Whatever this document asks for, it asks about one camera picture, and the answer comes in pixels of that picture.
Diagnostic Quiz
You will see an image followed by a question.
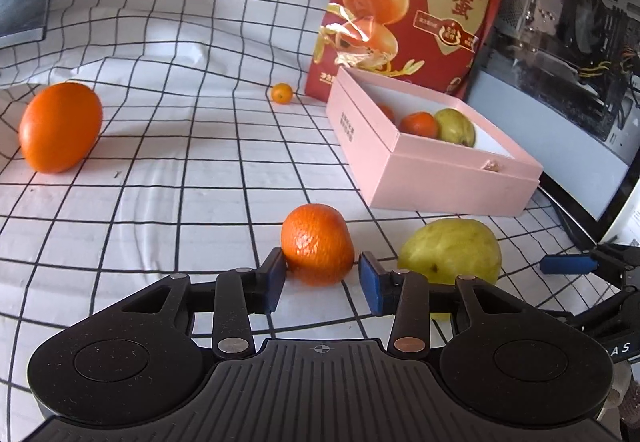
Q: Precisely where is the tangerine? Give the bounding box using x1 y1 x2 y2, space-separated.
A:
398 112 440 139
280 203 351 287

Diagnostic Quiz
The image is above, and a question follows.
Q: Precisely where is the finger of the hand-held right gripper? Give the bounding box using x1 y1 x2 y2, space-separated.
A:
570 287 640 335
539 243 640 285

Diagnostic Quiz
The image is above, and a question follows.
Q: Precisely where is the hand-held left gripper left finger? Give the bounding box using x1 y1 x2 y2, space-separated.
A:
120 247 287 359

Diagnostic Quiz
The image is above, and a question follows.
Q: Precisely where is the green pear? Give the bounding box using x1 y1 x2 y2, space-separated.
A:
397 218 502 321
433 108 476 147

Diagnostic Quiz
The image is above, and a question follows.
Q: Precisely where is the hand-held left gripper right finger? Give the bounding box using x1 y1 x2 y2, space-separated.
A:
358 251 531 357

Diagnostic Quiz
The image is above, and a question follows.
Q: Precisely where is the large orange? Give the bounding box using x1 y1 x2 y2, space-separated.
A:
19 82 104 174

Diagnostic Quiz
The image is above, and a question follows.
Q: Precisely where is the checked white cloth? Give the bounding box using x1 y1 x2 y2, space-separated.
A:
0 0 640 423

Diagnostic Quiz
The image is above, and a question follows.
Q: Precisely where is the glass-sided computer case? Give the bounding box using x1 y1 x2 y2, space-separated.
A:
462 0 640 243

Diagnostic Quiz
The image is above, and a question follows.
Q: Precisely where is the pink box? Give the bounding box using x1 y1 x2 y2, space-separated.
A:
326 66 545 217

